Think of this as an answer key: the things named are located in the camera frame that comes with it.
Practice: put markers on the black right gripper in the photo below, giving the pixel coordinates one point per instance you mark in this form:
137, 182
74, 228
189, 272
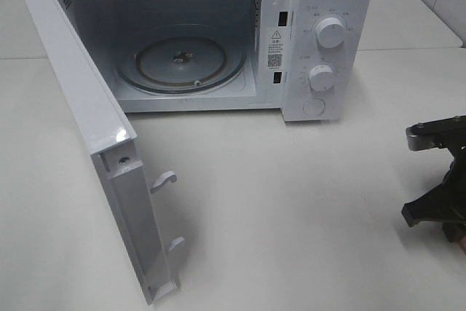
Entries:
444, 203

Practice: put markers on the round door release button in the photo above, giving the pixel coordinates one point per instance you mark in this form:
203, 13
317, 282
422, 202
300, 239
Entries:
314, 107

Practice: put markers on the white microwave door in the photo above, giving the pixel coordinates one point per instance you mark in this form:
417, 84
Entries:
110, 141

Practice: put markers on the lower white timer knob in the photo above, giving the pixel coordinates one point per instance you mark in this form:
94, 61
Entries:
322, 78

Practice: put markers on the upper white power knob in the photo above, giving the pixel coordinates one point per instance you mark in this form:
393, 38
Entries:
330, 31

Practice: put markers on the white microwave oven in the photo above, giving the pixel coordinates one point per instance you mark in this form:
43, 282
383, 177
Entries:
279, 38

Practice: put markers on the glass microwave turntable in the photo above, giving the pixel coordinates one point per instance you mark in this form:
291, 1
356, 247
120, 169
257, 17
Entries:
180, 59

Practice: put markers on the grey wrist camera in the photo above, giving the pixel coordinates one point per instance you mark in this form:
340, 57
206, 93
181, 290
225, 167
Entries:
446, 133

